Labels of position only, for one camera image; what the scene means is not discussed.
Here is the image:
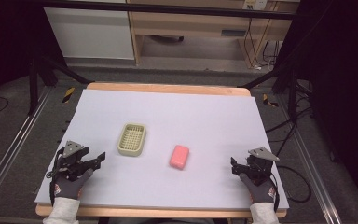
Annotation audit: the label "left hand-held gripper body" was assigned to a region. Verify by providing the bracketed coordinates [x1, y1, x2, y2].
[55, 140, 91, 182]

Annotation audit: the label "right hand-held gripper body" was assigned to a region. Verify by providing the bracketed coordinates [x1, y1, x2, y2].
[244, 147, 281, 186]

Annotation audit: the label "beige slotted soap dish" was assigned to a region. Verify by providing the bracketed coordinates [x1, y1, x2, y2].
[117, 122, 147, 158]

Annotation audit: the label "pink soap bar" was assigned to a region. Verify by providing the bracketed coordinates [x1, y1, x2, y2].
[168, 144, 190, 171]

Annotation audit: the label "person's right hand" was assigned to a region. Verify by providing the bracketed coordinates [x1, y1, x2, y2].
[238, 172, 278, 205]

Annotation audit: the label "person's left hand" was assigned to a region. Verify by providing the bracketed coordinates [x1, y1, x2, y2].
[51, 168, 95, 201]

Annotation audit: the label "white table mat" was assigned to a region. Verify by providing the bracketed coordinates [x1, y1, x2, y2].
[34, 89, 290, 211]

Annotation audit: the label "wooden table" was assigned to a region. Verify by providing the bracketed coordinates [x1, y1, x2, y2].
[34, 81, 289, 219]

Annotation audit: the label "white cabinet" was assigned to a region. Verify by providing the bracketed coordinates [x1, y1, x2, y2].
[43, 7, 136, 61]

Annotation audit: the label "wooden desk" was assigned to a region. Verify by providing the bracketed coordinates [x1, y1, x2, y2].
[126, 0, 300, 69]

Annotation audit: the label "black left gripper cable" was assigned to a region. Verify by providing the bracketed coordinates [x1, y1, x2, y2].
[45, 147, 65, 207]

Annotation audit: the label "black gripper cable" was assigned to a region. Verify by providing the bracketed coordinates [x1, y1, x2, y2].
[45, 147, 65, 207]
[269, 164, 312, 213]

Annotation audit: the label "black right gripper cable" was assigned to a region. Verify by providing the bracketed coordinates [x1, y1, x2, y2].
[269, 164, 312, 213]

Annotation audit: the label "black floor cables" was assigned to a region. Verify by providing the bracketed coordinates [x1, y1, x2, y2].
[265, 78, 316, 158]

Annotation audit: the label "metal floor rail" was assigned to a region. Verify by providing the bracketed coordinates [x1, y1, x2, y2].
[278, 92, 343, 224]
[0, 86, 52, 216]

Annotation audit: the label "black metal frame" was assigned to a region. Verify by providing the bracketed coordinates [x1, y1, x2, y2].
[18, 0, 311, 117]

